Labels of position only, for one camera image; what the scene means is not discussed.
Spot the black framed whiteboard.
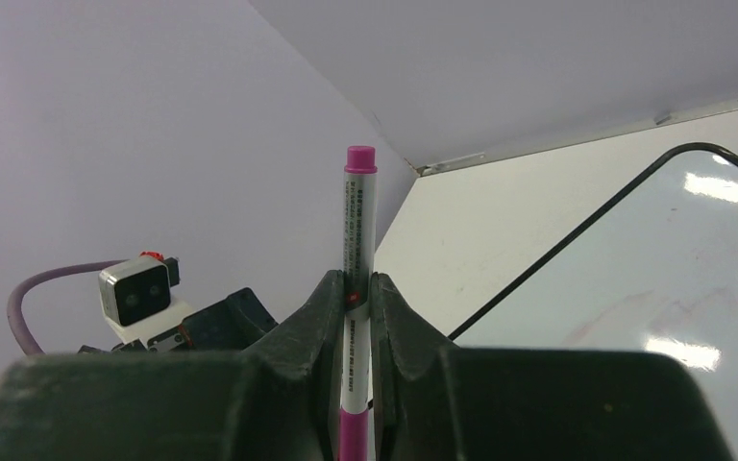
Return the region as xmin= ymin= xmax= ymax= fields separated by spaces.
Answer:
xmin=452 ymin=143 xmax=738 ymax=459

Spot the magenta whiteboard marker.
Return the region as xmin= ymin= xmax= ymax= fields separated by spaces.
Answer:
xmin=337 ymin=146 xmax=378 ymax=461

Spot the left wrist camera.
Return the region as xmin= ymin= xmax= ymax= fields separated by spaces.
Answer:
xmin=99 ymin=252 xmax=196 ymax=352

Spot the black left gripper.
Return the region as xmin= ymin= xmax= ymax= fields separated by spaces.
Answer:
xmin=110 ymin=287 xmax=278 ymax=353

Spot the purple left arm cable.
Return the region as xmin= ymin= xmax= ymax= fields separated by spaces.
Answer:
xmin=6 ymin=259 xmax=130 ymax=356

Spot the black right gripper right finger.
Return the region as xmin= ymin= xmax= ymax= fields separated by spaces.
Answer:
xmin=370 ymin=274 xmax=732 ymax=460

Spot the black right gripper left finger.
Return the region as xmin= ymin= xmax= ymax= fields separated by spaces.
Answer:
xmin=0 ymin=270 xmax=344 ymax=460

